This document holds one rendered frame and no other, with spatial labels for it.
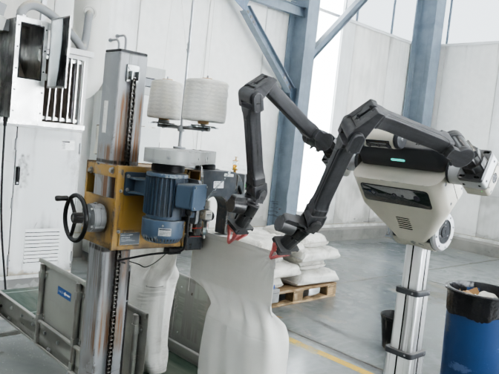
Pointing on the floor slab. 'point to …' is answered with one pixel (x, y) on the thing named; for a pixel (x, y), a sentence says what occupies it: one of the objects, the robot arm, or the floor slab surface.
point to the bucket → (387, 326)
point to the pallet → (295, 294)
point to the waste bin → (471, 329)
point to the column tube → (98, 340)
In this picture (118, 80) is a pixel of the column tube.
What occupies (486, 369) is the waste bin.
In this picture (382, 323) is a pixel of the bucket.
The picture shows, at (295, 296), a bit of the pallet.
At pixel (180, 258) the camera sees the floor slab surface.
